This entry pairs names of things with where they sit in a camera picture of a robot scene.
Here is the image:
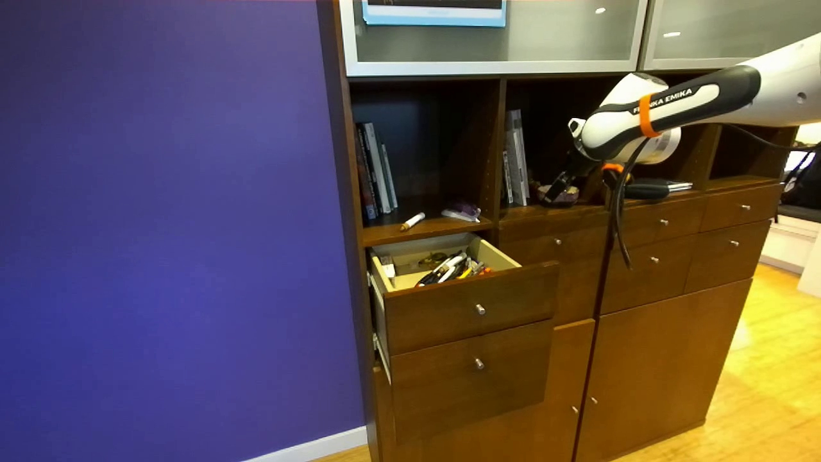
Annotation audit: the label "pens and markers pile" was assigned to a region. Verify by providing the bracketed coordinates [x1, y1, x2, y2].
[418, 251, 489, 287]

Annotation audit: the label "books on shelf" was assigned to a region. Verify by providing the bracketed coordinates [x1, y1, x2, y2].
[355, 121, 398, 221]
[502, 110, 529, 206]

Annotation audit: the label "frosted glass upper cabinet door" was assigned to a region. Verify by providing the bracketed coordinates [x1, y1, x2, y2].
[332, 0, 651, 80]

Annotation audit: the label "open top left drawer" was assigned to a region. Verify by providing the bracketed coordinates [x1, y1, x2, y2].
[370, 233, 559, 353]

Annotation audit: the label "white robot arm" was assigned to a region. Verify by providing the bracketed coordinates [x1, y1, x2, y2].
[571, 34, 821, 165]

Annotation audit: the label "books on middle shelf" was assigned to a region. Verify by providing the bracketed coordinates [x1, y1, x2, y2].
[502, 110, 529, 206]

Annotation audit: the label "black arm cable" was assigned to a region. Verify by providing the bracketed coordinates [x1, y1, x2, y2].
[570, 138, 651, 462]

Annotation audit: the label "closed lower left drawer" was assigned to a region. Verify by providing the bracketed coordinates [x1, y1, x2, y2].
[376, 320, 552, 443]

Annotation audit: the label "brown wooden cabinet unit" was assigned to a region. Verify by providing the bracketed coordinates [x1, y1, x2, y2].
[321, 0, 798, 462]

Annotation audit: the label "books on left shelf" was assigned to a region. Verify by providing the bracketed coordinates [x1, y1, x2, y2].
[355, 121, 398, 221]

